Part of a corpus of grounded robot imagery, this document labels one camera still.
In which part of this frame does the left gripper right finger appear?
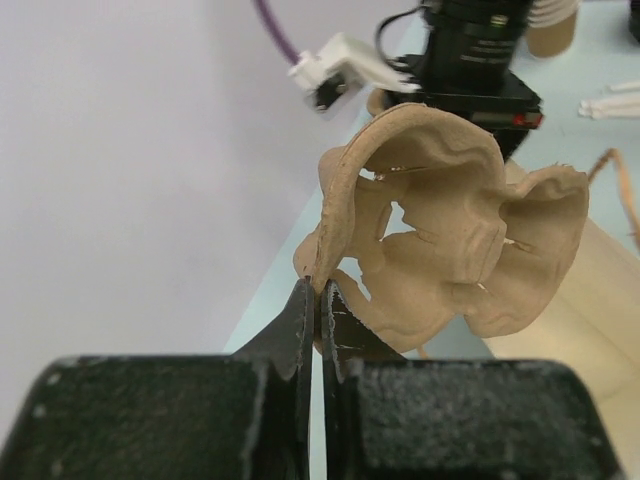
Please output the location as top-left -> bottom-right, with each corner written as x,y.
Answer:
319,280 -> 405,479

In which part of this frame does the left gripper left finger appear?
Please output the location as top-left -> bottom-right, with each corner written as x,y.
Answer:
234,278 -> 315,479

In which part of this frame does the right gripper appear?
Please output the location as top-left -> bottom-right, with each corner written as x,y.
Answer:
394,0 -> 543,159

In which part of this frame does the stack of paper cups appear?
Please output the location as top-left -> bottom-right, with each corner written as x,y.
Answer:
525,0 -> 581,58

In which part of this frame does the wrapped straw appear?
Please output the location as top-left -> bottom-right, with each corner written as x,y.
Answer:
606,80 -> 640,93
578,94 -> 639,120

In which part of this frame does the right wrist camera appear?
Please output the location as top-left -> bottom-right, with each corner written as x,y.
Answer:
288,33 -> 420,116

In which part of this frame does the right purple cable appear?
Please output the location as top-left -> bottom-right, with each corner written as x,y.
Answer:
249,0 -> 304,64

